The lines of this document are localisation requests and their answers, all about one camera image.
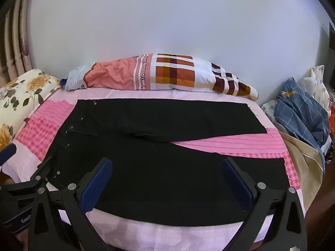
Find dark wall frame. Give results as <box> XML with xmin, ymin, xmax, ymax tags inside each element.
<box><xmin>328</xmin><ymin>22</ymin><xmax>335</xmax><ymax>58</ymax></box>

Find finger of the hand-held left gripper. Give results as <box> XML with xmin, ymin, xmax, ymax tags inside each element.
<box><xmin>0</xmin><ymin>144</ymin><xmax>17</xmax><ymax>167</ymax></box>
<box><xmin>5</xmin><ymin>156</ymin><xmax>53</xmax><ymax>192</ymax></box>

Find beige floral curtain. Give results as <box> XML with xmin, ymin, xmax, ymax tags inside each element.
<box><xmin>0</xmin><ymin>0</ymin><xmax>33</xmax><ymax>84</ymax></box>

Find black pants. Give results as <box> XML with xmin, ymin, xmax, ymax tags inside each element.
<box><xmin>46</xmin><ymin>99</ymin><xmax>288</xmax><ymax>227</ymax></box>

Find yellow floral pillow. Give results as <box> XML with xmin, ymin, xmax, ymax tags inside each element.
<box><xmin>0</xmin><ymin>68</ymin><xmax>62</xmax><ymax>152</ymax></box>

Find pink checked bed sheet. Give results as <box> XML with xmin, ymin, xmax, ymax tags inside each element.
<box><xmin>0</xmin><ymin>87</ymin><xmax>307</xmax><ymax>251</ymax></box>

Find beige cloth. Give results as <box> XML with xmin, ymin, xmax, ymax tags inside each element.
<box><xmin>277</xmin><ymin>128</ymin><xmax>326</xmax><ymax>210</ymax></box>

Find blue checked cloth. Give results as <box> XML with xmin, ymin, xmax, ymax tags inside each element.
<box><xmin>273</xmin><ymin>78</ymin><xmax>331</xmax><ymax>163</ymax></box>

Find orange plaid pillow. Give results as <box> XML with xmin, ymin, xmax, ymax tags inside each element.
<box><xmin>61</xmin><ymin>53</ymin><xmax>259</xmax><ymax>100</ymax></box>

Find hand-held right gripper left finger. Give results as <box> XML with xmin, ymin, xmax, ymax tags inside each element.
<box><xmin>27</xmin><ymin>157</ymin><xmax>113</xmax><ymax>251</ymax></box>

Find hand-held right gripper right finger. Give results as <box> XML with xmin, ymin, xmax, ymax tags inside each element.
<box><xmin>222</xmin><ymin>158</ymin><xmax>308</xmax><ymax>251</ymax></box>

